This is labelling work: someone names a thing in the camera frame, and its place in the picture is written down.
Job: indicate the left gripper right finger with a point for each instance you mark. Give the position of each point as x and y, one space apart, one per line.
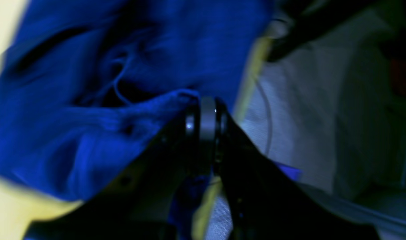
265 204

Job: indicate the navy blue long-sleeve shirt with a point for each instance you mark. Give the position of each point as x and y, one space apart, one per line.
86 84

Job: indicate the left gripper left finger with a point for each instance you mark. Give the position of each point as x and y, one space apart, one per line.
151 199

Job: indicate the yellow table cloth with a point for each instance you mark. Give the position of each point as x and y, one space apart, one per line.
18 206

